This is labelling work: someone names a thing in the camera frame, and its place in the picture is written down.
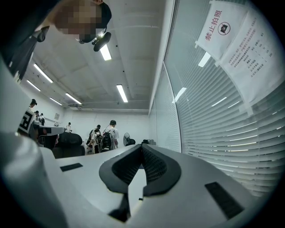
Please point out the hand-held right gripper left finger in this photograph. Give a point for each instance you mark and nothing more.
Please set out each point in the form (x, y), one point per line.
(89, 189)

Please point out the white paper notice red sign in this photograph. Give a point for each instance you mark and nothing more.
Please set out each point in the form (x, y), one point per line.
(220, 29)

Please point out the small wall notice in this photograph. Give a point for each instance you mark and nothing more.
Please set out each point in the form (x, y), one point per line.
(57, 116)

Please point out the white paper notice black text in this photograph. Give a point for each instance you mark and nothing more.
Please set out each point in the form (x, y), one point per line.
(256, 66)

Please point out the person's black jacket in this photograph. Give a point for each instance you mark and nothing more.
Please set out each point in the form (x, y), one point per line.
(17, 44)

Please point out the black backpack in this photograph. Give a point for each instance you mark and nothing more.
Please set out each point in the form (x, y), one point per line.
(107, 140)

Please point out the black mesh office chair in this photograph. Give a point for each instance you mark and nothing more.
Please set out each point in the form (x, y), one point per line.
(69, 142)

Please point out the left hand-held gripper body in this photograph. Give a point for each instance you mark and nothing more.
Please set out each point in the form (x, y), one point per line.
(25, 122)

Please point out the long ceiling light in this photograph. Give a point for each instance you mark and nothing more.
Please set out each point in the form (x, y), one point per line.
(55, 101)
(122, 93)
(33, 85)
(105, 52)
(73, 98)
(43, 73)

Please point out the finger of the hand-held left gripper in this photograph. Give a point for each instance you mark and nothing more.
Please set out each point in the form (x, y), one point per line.
(52, 130)

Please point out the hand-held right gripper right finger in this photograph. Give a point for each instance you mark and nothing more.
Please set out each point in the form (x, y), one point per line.
(189, 200)

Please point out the person's head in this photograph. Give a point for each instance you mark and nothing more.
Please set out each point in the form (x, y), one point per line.
(78, 17)

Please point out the black head-mounted camera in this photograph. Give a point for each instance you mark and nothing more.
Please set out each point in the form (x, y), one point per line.
(102, 41)

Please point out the black floor fan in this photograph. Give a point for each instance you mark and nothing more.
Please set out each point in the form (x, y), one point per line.
(126, 138)

